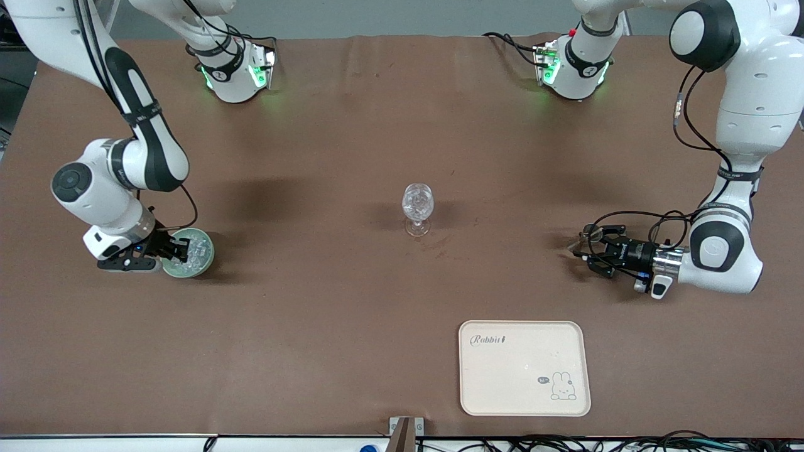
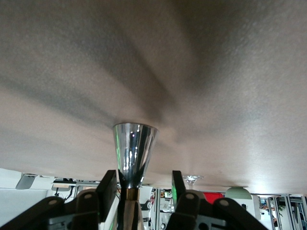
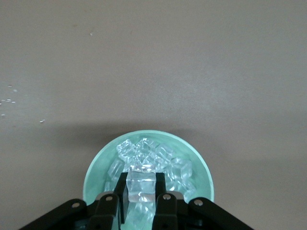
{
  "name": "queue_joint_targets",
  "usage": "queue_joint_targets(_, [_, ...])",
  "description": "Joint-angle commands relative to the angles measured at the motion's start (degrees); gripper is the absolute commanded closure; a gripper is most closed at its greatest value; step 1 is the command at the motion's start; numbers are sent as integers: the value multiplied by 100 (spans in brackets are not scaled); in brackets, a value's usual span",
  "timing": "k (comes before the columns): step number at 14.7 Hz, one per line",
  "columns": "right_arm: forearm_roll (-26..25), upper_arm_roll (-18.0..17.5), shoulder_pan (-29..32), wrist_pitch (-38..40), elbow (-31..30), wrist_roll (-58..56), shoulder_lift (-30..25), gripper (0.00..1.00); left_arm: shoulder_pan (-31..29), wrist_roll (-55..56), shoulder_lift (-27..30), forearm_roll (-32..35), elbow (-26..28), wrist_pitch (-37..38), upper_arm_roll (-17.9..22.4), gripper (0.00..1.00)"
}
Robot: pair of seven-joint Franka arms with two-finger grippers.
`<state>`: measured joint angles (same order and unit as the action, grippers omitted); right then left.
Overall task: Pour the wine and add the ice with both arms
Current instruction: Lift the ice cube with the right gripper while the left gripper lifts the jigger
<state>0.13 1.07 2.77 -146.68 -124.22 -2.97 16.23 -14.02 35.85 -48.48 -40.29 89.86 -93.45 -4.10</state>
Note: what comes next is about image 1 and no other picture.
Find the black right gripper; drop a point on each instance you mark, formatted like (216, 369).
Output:
(159, 242)

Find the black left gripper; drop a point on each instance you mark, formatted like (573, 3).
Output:
(635, 253)

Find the small steel jigger cup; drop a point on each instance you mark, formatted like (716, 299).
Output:
(576, 246)

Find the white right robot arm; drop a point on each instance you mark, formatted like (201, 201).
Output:
(107, 188)

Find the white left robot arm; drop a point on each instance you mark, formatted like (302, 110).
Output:
(750, 100)

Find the clear ice cubes pile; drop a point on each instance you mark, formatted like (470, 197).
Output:
(200, 258)

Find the clear stemmed wine glass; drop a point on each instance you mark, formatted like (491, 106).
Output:
(418, 204)

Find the green ceramic bowl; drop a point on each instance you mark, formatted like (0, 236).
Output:
(179, 270)

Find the white tray with rabbit print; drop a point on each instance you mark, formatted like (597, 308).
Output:
(524, 370)

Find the metal table edge bracket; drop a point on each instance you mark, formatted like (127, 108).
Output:
(396, 427)

